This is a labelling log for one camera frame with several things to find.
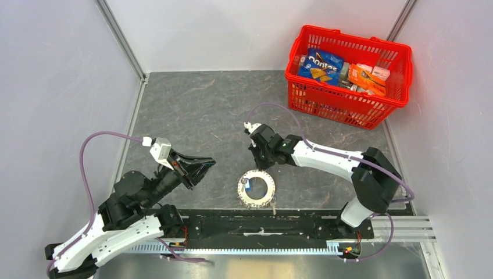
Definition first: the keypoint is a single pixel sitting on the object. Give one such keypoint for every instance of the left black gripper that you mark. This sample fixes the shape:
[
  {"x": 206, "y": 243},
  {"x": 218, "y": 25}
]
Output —
[{"x": 196, "y": 167}]

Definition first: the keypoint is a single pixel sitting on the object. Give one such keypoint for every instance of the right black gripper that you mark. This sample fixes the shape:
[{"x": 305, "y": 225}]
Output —
[{"x": 260, "y": 164}]

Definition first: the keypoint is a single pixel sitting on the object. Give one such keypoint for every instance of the blue-headed key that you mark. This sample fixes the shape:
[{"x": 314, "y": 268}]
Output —
[{"x": 247, "y": 185}]

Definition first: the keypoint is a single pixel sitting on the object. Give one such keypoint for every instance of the round keyring disc with keys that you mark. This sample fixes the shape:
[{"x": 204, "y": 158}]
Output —
[{"x": 263, "y": 193}]

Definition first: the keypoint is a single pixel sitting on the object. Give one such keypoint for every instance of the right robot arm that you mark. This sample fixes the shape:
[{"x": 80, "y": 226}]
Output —
[{"x": 373, "y": 176}]

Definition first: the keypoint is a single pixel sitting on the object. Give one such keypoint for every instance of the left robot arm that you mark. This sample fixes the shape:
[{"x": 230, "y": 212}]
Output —
[{"x": 131, "y": 215}]

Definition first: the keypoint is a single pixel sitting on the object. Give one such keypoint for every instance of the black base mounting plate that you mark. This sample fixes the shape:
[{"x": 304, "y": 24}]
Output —
[{"x": 241, "y": 229}]

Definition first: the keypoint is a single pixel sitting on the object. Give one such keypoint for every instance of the red plastic shopping basket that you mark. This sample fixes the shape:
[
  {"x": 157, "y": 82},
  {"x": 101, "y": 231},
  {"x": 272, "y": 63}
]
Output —
[{"x": 346, "y": 102}]

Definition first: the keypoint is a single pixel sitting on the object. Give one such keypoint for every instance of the blue Doritos bag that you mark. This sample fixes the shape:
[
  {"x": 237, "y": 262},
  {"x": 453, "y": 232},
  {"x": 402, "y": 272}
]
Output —
[{"x": 321, "y": 66}]

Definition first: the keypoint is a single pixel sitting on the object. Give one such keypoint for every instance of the orange snack box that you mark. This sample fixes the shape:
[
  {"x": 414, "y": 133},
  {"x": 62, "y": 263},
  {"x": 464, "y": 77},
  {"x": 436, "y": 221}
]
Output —
[{"x": 364, "y": 79}]

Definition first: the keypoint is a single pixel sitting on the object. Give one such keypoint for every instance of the pink small box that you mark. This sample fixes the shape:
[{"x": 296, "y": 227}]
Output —
[{"x": 381, "y": 73}]

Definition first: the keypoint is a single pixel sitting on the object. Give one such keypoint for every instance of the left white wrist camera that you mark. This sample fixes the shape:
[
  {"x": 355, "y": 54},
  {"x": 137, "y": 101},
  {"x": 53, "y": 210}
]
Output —
[{"x": 159, "y": 149}]

